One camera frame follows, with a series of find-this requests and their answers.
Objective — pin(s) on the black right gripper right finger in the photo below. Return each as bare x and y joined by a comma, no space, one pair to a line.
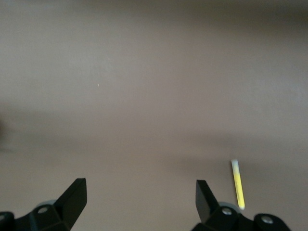
207,204

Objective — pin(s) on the yellow highlighter pen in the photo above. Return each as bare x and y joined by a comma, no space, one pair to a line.
238,185

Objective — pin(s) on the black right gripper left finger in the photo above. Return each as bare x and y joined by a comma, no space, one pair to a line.
69,202

